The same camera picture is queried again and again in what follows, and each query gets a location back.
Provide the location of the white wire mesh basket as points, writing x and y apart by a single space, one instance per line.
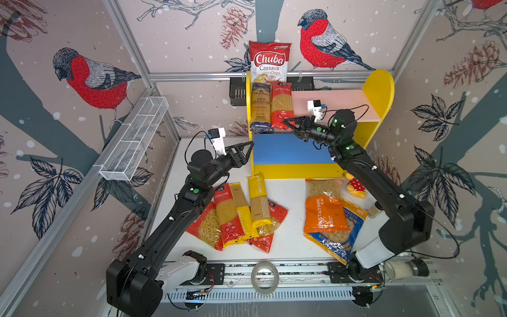
127 154

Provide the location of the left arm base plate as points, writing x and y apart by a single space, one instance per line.
213 275

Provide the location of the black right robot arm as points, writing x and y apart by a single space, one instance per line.
409 220

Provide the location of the yellow spaghetti pack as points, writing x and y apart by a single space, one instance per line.
259 205

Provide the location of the yellow Pastatime pack right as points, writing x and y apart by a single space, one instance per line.
244 213

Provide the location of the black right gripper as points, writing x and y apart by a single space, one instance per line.
308 128

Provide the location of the yellow shelf pink blue boards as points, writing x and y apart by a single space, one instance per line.
281 155

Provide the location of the small spice jar black lid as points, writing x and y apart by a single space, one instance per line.
375 210

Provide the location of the clear tape roll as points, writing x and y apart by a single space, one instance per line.
265 278

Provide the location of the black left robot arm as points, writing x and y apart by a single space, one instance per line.
136 286

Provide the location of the red fusilli bag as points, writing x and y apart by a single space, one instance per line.
207 228
266 232

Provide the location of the red spaghetti pack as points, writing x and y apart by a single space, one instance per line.
231 228
281 104

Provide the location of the blue gold spaghetti pack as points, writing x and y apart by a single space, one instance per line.
261 108

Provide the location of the red fusilli bag right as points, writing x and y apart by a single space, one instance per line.
266 232

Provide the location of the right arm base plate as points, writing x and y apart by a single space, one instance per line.
355 273

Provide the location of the blue macaroni pasta bag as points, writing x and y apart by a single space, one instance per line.
339 244

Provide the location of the red fusilli bag left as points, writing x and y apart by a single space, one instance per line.
207 228

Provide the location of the red Chuba cassava chips bag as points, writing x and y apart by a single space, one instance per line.
269 61

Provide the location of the orange Pastatime pasta bag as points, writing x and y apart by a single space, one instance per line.
324 206

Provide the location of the black wall-mounted basket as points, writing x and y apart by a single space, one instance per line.
237 88

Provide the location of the glass jar black lid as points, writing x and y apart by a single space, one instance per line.
397 270

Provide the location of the yellow red plush toy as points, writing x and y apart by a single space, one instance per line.
355 187

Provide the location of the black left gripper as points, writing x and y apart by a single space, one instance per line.
237 160

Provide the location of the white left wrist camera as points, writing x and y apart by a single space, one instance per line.
216 137

